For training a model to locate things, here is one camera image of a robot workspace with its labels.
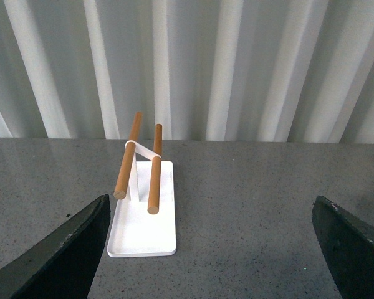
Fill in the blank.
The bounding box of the white towel rack with wooden bars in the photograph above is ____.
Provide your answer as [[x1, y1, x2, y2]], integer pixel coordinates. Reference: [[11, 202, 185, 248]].
[[107, 112, 176, 258]]

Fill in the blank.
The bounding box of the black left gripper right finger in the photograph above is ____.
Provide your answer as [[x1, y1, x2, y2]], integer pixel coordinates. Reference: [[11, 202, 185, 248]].
[[312, 196, 374, 298]]

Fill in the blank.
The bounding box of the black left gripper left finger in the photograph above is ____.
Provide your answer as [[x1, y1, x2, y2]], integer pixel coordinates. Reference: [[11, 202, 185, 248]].
[[0, 194, 110, 298]]

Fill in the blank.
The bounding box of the white curtain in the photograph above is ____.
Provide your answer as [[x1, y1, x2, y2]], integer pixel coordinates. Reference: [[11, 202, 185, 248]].
[[0, 1, 374, 144]]

